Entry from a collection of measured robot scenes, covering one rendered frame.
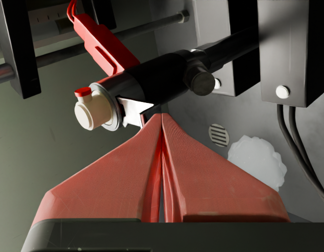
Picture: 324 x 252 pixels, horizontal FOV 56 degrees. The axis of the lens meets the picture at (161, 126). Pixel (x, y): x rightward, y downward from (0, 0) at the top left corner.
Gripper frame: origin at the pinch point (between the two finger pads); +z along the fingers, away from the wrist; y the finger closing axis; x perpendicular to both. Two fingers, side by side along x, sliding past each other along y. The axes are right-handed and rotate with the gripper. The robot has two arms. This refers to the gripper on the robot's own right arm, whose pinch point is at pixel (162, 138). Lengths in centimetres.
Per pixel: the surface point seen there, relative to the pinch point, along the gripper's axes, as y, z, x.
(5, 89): 20.0, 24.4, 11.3
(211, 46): -3.4, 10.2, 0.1
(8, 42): 14.3, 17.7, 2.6
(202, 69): -2.3, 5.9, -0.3
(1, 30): 15.0, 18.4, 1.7
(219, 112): -9.5, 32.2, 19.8
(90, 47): 4.5, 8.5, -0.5
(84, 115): 3.9, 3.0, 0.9
